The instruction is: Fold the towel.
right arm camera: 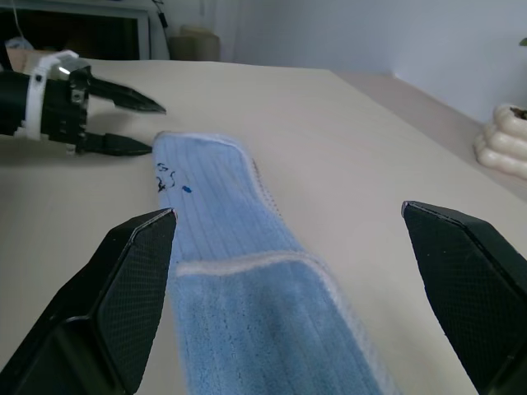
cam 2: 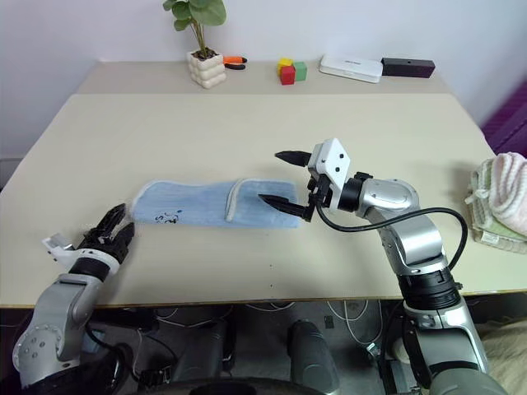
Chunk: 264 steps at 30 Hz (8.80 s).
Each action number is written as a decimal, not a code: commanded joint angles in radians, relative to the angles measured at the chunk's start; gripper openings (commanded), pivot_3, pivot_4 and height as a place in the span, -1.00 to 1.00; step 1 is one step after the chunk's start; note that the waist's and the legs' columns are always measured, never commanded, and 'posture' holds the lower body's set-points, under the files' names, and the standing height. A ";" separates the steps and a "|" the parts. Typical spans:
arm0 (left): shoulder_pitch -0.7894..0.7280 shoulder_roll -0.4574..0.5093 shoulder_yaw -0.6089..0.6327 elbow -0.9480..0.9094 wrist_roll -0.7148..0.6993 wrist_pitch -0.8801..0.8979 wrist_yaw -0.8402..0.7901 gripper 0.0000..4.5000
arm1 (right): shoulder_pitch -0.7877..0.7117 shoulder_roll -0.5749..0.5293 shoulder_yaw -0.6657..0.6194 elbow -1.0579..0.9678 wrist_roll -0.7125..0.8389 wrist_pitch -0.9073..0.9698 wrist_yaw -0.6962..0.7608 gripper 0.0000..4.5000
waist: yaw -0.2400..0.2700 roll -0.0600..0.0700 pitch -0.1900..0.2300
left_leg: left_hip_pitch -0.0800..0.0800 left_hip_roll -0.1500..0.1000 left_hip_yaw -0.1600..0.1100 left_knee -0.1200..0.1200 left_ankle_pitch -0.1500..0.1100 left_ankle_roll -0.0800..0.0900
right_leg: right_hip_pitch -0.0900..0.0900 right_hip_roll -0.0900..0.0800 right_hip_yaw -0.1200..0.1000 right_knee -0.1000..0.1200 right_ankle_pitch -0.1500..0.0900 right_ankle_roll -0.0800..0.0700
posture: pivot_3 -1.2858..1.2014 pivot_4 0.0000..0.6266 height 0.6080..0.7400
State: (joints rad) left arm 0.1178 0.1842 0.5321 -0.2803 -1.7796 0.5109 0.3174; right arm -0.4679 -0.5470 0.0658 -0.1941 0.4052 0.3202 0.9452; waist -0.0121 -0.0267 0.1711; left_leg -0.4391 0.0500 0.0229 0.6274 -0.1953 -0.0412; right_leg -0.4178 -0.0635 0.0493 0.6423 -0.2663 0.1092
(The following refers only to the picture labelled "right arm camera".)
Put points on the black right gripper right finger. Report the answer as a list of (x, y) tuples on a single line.
[(473, 288)]

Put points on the light blue fluffy towel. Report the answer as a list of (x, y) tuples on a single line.
[(247, 296)]

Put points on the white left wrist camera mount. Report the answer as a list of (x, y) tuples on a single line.
[(35, 94)]

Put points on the white framed dark cabinet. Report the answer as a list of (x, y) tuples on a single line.
[(82, 33)]

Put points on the cream ribbed ceramic vase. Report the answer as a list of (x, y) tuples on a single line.
[(504, 144)]

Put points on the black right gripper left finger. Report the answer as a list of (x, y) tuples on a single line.
[(107, 304)]

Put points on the brown cardboard box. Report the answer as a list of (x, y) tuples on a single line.
[(29, 57)]

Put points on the beige bin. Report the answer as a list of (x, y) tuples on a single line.
[(195, 47)]

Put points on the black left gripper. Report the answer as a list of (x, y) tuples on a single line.
[(57, 111)]

